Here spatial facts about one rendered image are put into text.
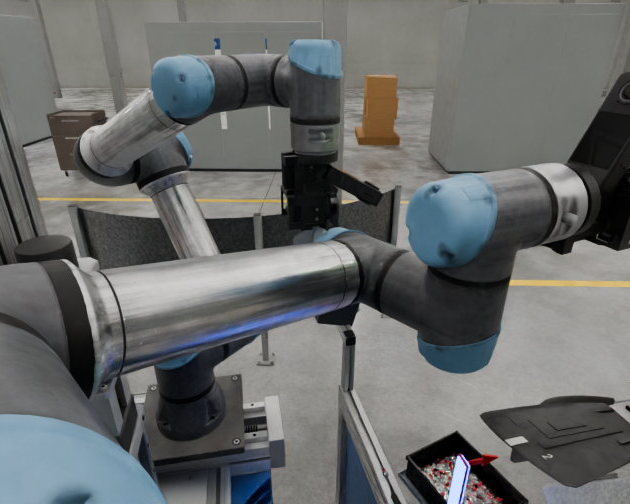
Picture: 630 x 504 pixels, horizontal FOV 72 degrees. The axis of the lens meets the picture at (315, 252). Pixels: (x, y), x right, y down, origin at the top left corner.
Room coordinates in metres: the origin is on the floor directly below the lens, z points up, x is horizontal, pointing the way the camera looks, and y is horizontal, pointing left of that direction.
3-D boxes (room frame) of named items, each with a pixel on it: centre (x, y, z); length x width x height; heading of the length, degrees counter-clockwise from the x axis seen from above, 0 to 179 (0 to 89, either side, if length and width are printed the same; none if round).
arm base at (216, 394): (0.71, 0.27, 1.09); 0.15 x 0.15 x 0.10
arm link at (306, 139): (0.66, 0.00, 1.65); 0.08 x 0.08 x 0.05
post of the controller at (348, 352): (0.98, -0.10, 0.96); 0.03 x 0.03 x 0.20; 14
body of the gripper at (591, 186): (0.42, -0.29, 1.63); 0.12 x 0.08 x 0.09; 114
